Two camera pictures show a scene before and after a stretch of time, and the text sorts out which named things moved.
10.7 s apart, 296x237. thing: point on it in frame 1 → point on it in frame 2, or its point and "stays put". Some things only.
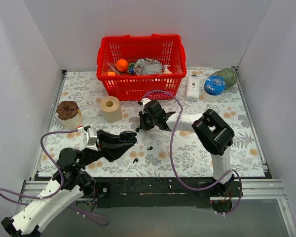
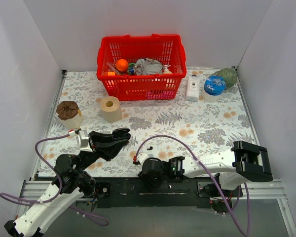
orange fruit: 122,65 stays put
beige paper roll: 111,108 stays put
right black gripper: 146,118 → 148,179
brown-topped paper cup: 68,115 stays put
